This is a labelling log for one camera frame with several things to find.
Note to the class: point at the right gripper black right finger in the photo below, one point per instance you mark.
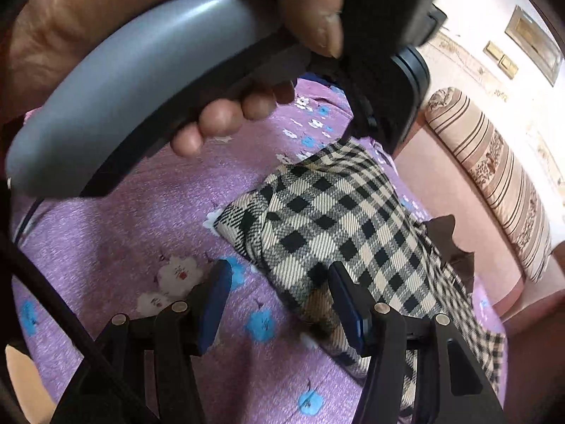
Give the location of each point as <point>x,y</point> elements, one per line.
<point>451,386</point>

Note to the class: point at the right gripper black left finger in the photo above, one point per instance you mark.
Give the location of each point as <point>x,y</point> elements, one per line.
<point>151,379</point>

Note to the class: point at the black beige checkered jacket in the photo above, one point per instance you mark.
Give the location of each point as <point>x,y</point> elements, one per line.
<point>340,206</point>

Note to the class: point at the person's left hand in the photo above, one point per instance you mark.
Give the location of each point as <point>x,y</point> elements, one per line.
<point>50,37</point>

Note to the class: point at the purple floral bed sheet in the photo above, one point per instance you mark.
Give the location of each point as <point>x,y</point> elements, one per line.
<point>153,239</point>

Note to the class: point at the pink padded headboard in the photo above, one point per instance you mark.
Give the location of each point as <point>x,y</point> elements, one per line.
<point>437,180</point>

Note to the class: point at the striped floral pillow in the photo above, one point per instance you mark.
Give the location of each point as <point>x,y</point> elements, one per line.
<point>492,166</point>

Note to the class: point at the framed wall pictures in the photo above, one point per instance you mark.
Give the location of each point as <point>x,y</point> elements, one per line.
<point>533,42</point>

